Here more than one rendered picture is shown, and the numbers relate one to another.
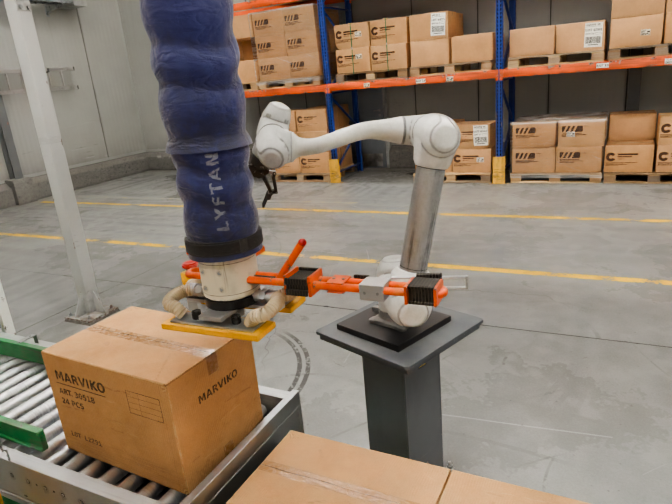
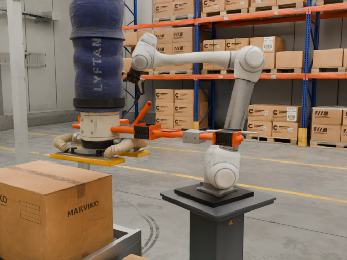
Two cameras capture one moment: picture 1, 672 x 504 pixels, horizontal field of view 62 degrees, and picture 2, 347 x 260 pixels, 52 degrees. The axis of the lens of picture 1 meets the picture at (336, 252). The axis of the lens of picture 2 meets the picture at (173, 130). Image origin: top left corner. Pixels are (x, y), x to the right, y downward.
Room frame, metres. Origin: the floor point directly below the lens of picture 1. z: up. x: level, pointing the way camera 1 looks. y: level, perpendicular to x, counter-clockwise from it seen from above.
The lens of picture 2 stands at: (0.01, -0.10, 1.42)
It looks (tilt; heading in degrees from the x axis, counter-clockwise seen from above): 8 degrees down; 3
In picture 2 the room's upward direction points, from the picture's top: straight up
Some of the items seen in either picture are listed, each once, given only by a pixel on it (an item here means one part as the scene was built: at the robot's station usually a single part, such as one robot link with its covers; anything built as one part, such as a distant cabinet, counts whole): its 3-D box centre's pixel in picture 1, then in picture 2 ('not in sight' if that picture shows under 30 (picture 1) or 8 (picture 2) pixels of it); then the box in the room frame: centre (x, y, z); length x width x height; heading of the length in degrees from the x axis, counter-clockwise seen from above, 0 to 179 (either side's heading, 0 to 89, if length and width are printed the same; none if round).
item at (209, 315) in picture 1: (233, 295); (100, 142); (1.58, 0.32, 1.15); 0.34 x 0.25 x 0.06; 64
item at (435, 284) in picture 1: (423, 291); (226, 137); (1.31, -0.21, 1.22); 0.08 x 0.07 x 0.05; 64
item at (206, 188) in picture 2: (394, 312); (214, 185); (2.11, -0.22, 0.80); 0.22 x 0.18 x 0.06; 46
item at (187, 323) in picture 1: (216, 320); (86, 154); (1.49, 0.37, 1.11); 0.34 x 0.10 x 0.05; 64
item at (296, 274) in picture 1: (303, 281); (147, 131); (1.47, 0.10, 1.22); 0.10 x 0.08 x 0.06; 154
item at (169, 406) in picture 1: (156, 389); (44, 211); (1.76, 0.68, 0.75); 0.60 x 0.40 x 0.40; 59
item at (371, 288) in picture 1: (375, 288); (194, 136); (1.38, -0.09, 1.21); 0.07 x 0.07 x 0.04; 64
